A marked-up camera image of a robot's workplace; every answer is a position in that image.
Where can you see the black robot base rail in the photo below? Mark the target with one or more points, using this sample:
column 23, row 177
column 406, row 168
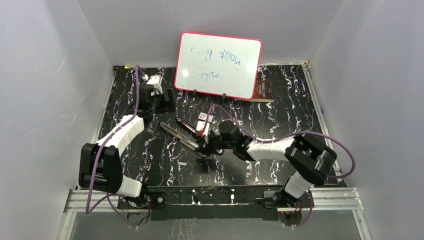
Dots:
column 267, row 202

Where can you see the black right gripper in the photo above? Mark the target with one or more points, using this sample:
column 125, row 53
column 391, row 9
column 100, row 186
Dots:
column 206, row 149

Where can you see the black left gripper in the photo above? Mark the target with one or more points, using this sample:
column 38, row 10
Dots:
column 168, row 106

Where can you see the brown Three Days book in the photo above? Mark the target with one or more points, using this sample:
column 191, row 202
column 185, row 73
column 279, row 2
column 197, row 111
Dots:
column 263, row 92

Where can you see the pink framed whiteboard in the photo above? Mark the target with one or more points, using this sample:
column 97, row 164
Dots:
column 218, row 64

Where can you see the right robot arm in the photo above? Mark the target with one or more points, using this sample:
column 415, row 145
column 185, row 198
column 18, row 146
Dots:
column 311, row 158

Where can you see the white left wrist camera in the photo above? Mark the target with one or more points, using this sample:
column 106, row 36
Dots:
column 156, row 82

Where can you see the red white staple box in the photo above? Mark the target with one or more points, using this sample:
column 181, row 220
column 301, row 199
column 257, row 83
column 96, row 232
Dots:
column 205, row 117

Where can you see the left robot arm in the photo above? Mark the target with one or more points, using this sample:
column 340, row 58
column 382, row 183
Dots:
column 100, row 166

